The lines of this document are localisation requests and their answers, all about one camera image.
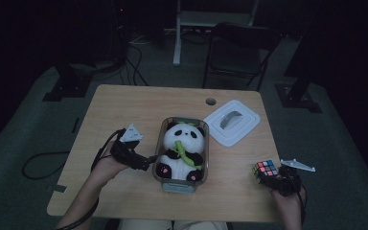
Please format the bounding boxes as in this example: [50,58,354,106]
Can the white metal stand frame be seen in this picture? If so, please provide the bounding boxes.
[172,0,260,67]

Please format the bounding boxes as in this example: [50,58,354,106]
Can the person's right hand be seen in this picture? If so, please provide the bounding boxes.
[270,184,309,219]

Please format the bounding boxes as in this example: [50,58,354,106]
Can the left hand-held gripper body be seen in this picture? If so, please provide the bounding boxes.
[109,123,151,172]

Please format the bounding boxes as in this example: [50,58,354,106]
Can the grey tape strip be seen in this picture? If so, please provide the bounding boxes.
[46,184,68,194]

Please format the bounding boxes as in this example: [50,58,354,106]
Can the dark computer tower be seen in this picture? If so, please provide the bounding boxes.
[110,0,130,66]

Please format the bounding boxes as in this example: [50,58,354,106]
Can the white lid with grey handle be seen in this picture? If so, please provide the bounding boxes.
[203,99,262,149]

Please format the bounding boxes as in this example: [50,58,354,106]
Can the black floor cables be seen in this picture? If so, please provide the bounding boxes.
[119,42,150,86]

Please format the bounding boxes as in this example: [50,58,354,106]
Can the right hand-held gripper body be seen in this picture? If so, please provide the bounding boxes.
[267,158,316,197]

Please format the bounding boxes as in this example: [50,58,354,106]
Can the person's left hand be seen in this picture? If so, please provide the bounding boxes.
[90,142,129,190]

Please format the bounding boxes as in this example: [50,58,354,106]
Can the black marker pen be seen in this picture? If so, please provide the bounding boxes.
[71,117,81,134]

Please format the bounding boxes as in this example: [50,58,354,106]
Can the panda plush toy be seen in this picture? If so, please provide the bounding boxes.
[155,120,206,182]

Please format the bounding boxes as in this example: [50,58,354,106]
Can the black stand base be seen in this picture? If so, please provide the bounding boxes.
[42,61,94,103]
[274,32,323,114]

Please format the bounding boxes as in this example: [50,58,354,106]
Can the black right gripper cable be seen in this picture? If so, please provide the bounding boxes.
[295,183,309,226]

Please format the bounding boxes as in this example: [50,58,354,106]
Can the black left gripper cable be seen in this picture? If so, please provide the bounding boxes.
[55,127,127,230]

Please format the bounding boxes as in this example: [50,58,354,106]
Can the black looped floor cable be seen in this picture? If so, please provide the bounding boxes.
[21,150,71,180]

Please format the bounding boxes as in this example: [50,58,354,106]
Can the clear plastic storage box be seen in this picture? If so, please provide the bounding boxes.
[151,116,211,195]

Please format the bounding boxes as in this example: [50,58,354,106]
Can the colourful puzzle cube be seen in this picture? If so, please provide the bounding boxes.
[252,159,280,185]

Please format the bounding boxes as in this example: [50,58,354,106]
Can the black folding chair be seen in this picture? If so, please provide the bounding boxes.
[202,21,283,92]

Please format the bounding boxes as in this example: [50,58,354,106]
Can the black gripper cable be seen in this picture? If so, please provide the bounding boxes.
[55,127,127,230]
[295,183,309,226]

